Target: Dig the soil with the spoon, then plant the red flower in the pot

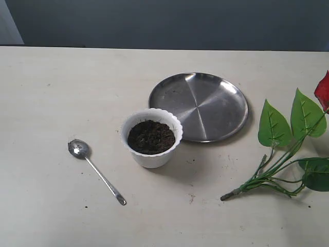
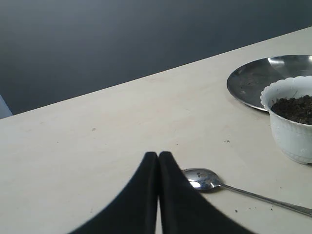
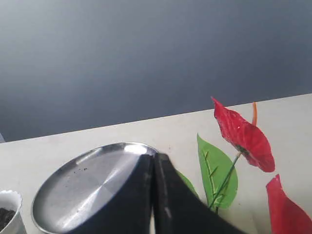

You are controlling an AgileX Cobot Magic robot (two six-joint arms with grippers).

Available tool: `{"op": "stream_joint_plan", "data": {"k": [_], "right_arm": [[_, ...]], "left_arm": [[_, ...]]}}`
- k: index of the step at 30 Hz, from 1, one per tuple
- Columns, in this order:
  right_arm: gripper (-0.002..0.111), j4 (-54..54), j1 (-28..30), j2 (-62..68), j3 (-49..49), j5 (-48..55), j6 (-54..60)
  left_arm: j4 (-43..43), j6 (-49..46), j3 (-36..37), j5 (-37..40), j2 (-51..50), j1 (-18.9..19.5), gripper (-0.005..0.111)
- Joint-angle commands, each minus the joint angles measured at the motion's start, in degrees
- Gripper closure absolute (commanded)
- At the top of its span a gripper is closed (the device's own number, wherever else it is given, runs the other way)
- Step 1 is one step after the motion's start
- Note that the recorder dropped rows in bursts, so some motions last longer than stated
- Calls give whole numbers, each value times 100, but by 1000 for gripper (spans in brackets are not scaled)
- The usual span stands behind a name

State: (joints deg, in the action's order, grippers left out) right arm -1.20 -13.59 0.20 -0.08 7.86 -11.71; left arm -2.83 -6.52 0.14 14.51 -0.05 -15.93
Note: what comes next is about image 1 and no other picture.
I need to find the small metal spoon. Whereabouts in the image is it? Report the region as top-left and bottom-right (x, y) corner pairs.
(67, 139), (126, 206)

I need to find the artificial red anthurium plant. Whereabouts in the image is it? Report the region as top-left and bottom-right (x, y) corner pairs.
(220, 75), (328, 201)

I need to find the white scalloped plastic pot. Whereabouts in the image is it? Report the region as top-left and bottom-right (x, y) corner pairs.
(119, 108), (183, 169)

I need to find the dark brown potting soil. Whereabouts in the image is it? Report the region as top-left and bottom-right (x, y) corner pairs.
(127, 120), (176, 155)

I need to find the round stainless steel plate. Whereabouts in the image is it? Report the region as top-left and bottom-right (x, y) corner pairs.
(148, 72), (249, 143)

